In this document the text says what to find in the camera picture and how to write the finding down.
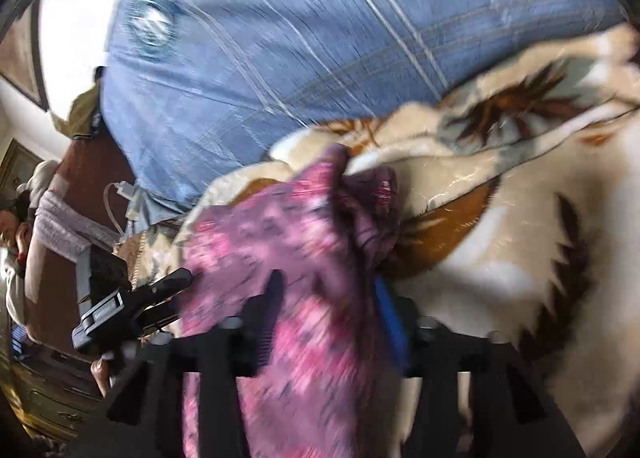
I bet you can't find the purple floral shirt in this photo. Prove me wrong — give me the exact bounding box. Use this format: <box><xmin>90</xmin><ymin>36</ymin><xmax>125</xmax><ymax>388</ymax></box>
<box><xmin>177</xmin><ymin>142</ymin><xmax>407</xmax><ymax>458</ymax></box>

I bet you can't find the golden ornate cabinet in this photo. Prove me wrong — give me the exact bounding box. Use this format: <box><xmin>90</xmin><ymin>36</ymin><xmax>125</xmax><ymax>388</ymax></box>
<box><xmin>0</xmin><ymin>327</ymin><xmax>107</xmax><ymax>445</ymax></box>

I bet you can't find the lilac cloth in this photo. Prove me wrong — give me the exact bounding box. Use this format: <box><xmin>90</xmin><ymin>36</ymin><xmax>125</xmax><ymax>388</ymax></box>
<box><xmin>31</xmin><ymin>189</ymin><xmax>122</xmax><ymax>255</ymax></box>

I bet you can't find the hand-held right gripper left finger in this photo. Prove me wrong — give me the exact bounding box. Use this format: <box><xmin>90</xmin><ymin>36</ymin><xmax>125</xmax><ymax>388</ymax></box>
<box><xmin>75</xmin><ymin>269</ymin><xmax>285</xmax><ymax>458</ymax></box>

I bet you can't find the light grey cloth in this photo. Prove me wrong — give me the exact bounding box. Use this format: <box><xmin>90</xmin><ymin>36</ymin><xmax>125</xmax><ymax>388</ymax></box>
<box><xmin>14</xmin><ymin>159</ymin><xmax>59</xmax><ymax>210</ymax></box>

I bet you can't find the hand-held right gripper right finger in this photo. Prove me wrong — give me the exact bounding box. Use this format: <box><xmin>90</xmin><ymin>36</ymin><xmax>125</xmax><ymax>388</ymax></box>
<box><xmin>374</xmin><ymin>277</ymin><xmax>587</xmax><ymax>458</ymax></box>

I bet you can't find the white power strip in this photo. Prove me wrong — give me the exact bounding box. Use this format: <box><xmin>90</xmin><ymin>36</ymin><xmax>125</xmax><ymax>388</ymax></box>
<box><xmin>124</xmin><ymin>187</ymin><xmax>148</xmax><ymax>223</ymax></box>

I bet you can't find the cream brown plush blanket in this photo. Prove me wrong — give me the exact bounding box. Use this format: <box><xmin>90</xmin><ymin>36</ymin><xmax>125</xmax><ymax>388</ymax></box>
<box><xmin>129</xmin><ymin>22</ymin><xmax>640</xmax><ymax>458</ymax></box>

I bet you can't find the white charger cable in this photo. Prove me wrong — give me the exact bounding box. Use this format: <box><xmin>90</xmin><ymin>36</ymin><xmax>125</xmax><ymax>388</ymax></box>
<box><xmin>102</xmin><ymin>182</ymin><xmax>127</xmax><ymax>241</ymax></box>

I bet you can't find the black garment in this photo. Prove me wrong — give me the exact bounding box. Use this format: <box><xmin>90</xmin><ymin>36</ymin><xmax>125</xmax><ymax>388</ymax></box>
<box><xmin>91</xmin><ymin>65</ymin><xmax>110</xmax><ymax>135</ymax></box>

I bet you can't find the large framed picture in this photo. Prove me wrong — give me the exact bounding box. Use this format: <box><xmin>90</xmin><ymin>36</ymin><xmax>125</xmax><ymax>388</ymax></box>
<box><xmin>0</xmin><ymin>0</ymin><xmax>52</xmax><ymax>112</ymax></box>

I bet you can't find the olive green cloth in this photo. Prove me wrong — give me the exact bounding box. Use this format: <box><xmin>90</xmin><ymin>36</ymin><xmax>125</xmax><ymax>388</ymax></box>
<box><xmin>52</xmin><ymin>84</ymin><xmax>104</xmax><ymax>140</ymax></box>

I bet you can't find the person's left hand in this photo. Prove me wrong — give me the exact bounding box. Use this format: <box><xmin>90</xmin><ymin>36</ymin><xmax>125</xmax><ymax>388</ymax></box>
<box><xmin>91</xmin><ymin>354</ymin><xmax>115</xmax><ymax>398</ymax></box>

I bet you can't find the brown quilted blanket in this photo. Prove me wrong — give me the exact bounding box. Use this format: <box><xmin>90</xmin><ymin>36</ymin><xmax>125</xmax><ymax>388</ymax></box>
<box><xmin>116</xmin><ymin>229</ymin><xmax>152</xmax><ymax>290</ymax></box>

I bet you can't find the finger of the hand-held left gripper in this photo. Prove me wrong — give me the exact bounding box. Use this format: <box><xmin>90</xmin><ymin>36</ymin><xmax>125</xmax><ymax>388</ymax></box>
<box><xmin>132</xmin><ymin>267</ymin><xmax>194</xmax><ymax>301</ymax></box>
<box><xmin>139</xmin><ymin>307</ymin><xmax>182</xmax><ymax>336</ymax></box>

